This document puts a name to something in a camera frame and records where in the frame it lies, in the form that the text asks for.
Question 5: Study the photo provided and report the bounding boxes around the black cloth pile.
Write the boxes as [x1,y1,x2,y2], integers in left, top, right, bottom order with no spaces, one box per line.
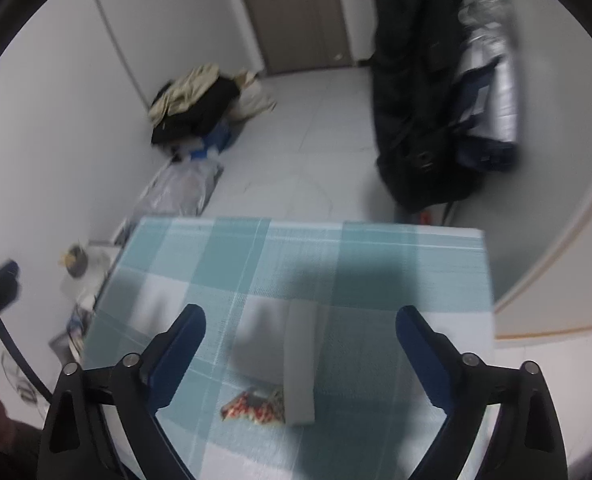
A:
[151,77,242,145]

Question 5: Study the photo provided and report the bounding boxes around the tangled cables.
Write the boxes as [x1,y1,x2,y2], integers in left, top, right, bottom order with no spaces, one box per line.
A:
[0,349,40,407]

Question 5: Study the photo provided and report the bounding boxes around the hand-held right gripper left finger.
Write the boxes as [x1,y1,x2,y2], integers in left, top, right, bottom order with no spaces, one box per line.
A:
[38,303,207,480]

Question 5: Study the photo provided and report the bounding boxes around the white wardrobe with gold trim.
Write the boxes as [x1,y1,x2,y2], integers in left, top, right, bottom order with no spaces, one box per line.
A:
[491,80,592,342]

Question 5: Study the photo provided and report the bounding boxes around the dark cup with sticks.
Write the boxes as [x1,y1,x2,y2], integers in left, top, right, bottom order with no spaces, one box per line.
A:
[58,242,92,279]

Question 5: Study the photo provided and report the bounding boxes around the white packing piece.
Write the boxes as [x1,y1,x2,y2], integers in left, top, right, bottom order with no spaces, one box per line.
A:
[231,299,323,427]

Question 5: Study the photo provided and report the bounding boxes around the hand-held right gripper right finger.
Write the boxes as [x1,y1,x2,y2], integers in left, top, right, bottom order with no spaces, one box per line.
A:
[395,305,568,480]

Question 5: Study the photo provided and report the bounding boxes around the black hanging coat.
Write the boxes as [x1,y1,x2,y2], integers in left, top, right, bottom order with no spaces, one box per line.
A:
[371,0,483,214]

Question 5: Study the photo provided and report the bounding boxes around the grey-brown door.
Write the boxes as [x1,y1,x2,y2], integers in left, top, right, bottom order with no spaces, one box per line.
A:
[231,0,355,77]

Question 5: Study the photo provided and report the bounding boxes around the teal checked tablecloth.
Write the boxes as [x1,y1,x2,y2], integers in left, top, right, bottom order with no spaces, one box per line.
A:
[80,216,497,480]

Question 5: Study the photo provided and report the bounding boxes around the stack of printed papers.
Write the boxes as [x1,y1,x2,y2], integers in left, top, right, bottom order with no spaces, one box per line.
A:
[50,304,97,362]

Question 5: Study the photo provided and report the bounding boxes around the silver folded umbrella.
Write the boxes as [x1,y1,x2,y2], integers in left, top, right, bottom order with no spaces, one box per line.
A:
[451,0,522,172]

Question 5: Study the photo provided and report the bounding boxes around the clear plastic bag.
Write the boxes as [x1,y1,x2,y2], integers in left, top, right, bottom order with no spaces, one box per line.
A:
[133,160,225,219]

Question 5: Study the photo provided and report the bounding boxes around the blue box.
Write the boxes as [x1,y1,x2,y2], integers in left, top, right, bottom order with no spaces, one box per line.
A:
[176,120,235,161]

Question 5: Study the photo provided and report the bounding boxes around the person's left forearm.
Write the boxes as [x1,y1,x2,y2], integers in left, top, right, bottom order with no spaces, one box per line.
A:
[0,419,45,480]

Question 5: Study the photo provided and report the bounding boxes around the beige cloth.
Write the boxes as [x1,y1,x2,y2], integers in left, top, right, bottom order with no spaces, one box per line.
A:
[148,63,222,126]

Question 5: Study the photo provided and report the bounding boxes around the red snack wrapper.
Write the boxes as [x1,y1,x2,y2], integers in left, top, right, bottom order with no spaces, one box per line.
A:
[220,386,287,426]

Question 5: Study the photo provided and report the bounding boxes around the white bag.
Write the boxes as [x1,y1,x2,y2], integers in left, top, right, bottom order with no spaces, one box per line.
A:
[231,71,278,121]

